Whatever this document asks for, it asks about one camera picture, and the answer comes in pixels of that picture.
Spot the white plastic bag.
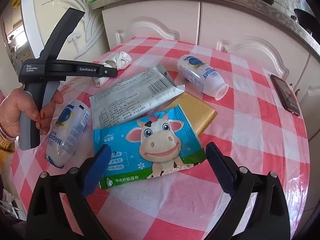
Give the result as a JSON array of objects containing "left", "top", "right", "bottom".
[{"left": 1, "top": 189, "right": 25, "bottom": 219}]

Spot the white plastic bottle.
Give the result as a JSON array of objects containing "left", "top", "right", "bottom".
[
  {"left": 45, "top": 99, "right": 91, "bottom": 168},
  {"left": 177, "top": 54, "right": 229, "bottom": 101}
]

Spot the white tissue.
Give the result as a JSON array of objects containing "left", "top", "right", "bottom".
[{"left": 93, "top": 51, "right": 132, "bottom": 87}]

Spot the person's left hand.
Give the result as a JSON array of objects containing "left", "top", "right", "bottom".
[{"left": 0, "top": 88, "right": 64, "bottom": 138}]

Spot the black wok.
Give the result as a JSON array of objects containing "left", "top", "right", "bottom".
[{"left": 291, "top": 8, "right": 316, "bottom": 34}]

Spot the red checkered tablecloth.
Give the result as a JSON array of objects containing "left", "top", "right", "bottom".
[{"left": 10, "top": 36, "right": 310, "bottom": 240}]

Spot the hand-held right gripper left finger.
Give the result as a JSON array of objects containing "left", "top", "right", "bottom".
[{"left": 26, "top": 144, "right": 112, "bottom": 240}]

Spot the white cabinet door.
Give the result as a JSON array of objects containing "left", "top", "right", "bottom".
[
  {"left": 198, "top": 2, "right": 316, "bottom": 83},
  {"left": 297, "top": 52, "right": 320, "bottom": 142},
  {"left": 101, "top": 1, "right": 201, "bottom": 53}
]

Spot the white printed packet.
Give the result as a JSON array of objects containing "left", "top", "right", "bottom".
[{"left": 89, "top": 65, "right": 185, "bottom": 130}]

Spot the gold foil packet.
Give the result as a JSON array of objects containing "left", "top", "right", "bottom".
[{"left": 160, "top": 92, "right": 217, "bottom": 135}]

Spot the frosted glass partition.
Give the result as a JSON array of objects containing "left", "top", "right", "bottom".
[{"left": 21, "top": 0, "right": 110, "bottom": 65}]

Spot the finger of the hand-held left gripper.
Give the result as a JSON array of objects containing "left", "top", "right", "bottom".
[{"left": 99, "top": 65, "right": 119, "bottom": 79}]

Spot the dark red smartphone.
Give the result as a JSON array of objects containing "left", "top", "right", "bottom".
[{"left": 270, "top": 74, "right": 300, "bottom": 117}]

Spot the blue wet wipes packet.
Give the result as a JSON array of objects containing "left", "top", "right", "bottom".
[{"left": 93, "top": 105, "right": 207, "bottom": 190}]

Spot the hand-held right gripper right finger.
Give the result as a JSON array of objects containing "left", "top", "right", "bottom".
[{"left": 205, "top": 142, "right": 290, "bottom": 240}]

